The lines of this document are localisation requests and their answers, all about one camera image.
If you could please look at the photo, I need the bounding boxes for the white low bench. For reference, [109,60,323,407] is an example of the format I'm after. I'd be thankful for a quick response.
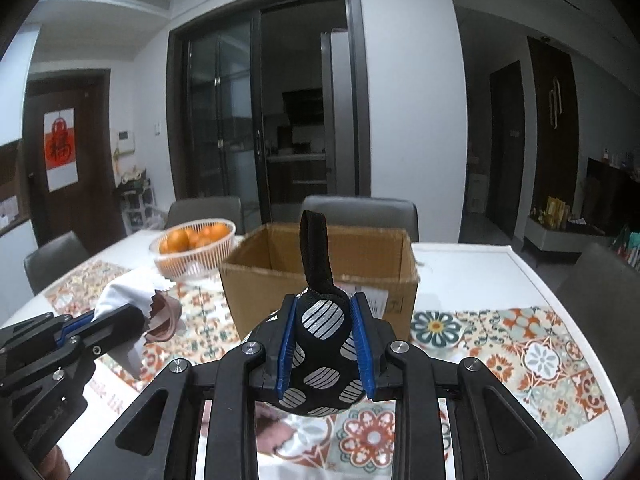
[524,218,614,254]

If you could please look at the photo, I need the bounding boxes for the grey chair right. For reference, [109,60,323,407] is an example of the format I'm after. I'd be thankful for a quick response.
[556,244,639,384]

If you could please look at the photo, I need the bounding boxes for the white storage shelf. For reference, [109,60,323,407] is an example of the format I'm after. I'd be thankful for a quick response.
[116,168,167,235]

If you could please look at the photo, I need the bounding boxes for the white wall intercom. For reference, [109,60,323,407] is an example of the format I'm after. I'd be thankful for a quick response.
[117,130,136,155]

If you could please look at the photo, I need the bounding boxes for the grey chair far left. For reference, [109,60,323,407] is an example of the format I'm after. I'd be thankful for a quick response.
[24,231,90,295]

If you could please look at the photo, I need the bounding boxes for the colourful clothes pile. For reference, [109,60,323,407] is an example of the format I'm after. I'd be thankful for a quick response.
[612,226,640,271]

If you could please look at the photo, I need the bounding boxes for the red door poster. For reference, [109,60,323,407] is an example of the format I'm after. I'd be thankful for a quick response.
[43,108,79,193]

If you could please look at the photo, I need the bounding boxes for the oranges in basket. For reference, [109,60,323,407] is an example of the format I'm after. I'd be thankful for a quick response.
[158,222,230,255]

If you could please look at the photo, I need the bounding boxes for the dark tv cabinet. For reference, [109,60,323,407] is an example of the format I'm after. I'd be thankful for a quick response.
[582,158,640,236]

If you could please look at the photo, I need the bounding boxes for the brown cardboard box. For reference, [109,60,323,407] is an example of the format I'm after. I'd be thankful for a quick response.
[219,223,419,339]

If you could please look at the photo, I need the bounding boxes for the grey chair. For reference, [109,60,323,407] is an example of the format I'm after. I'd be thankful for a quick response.
[302,195,419,243]
[165,196,245,234]
[24,231,90,295]
[556,244,639,384]

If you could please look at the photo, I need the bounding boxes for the left hand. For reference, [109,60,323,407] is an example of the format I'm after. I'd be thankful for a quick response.
[37,445,70,480]

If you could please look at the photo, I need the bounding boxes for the mauve towel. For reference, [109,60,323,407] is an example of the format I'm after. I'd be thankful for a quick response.
[143,289,182,344]

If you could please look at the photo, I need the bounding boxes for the black sliding glass door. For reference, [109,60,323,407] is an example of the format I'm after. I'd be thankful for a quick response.
[166,0,371,230]

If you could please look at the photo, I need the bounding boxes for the white shipping label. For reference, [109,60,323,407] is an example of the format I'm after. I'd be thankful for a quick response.
[345,284,388,318]

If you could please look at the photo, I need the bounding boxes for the white wire fruit basket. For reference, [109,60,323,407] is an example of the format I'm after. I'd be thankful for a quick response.
[149,218,236,282]

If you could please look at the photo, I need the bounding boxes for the black white dotted sock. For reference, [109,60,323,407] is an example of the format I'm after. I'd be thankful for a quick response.
[265,209,364,417]

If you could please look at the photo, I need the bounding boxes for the grey chair centre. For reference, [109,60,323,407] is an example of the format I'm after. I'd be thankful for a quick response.
[302,195,419,243]

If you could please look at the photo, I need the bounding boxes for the white cloth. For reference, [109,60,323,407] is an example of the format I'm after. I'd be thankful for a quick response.
[93,269,182,379]

